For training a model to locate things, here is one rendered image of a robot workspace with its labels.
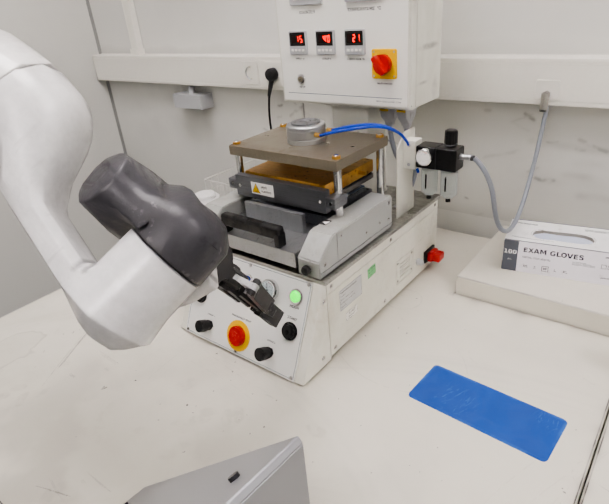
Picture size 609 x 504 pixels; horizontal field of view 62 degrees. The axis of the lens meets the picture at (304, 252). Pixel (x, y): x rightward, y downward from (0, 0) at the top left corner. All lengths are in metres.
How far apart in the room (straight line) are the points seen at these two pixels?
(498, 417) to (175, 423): 0.53
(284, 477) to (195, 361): 0.71
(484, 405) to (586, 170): 0.65
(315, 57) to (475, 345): 0.68
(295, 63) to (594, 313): 0.80
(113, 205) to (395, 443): 0.54
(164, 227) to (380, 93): 0.65
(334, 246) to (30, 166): 0.50
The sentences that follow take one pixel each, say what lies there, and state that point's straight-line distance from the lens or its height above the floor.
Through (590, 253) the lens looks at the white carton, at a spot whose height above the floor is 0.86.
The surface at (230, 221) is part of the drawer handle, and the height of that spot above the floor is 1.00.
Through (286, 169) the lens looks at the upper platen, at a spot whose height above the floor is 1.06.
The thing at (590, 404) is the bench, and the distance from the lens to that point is 0.97.
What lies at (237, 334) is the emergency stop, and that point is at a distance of 1.01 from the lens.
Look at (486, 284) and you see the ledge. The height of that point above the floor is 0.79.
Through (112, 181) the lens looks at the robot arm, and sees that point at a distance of 0.58.
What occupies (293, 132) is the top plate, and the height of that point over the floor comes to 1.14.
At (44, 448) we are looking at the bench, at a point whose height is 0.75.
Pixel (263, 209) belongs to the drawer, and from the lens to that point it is 1.01.
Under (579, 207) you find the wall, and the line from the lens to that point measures 1.38.
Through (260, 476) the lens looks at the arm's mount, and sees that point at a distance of 0.34.
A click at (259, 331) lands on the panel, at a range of 0.98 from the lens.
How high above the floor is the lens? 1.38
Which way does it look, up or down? 27 degrees down
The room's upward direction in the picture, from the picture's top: 5 degrees counter-clockwise
